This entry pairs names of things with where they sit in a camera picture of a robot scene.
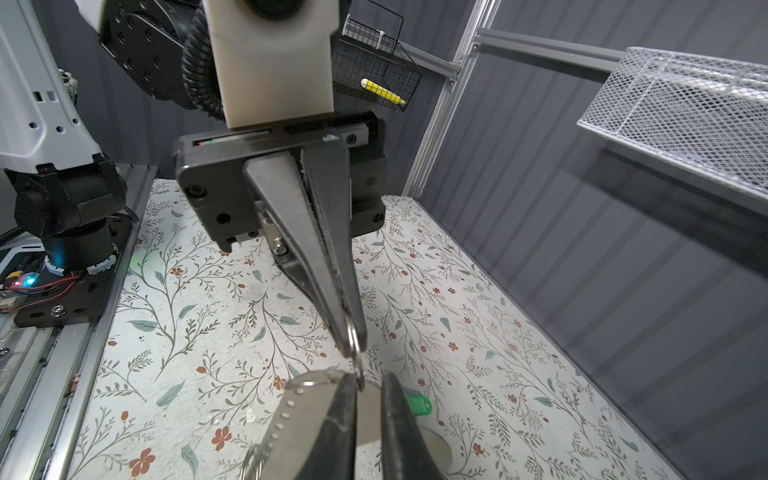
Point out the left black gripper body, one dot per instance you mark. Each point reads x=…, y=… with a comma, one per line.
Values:
x=209, y=170

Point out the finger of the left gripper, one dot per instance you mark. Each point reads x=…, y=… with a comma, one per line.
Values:
x=278, y=185
x=327, y=174

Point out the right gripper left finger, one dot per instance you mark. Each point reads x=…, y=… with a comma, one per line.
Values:
x=332, y=455

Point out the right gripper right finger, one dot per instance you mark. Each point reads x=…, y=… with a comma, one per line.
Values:
x=404, y=453

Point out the green tag key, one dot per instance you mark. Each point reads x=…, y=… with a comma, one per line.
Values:
x=419, y=404

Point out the grey strap metal keyring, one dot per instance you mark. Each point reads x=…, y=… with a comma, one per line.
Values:
x=296, y=422

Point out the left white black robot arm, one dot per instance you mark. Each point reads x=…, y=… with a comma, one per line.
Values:
x=66, y=186

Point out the yellow marker pen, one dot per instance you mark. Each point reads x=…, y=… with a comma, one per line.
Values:
x=382, y=92

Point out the black wire wall basket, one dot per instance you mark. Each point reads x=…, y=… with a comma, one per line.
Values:
x=367, y=45

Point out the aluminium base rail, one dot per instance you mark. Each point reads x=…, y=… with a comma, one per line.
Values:
x=44, y=409

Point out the white mesh wall basket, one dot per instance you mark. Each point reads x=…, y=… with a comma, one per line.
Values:
x=703, y=114

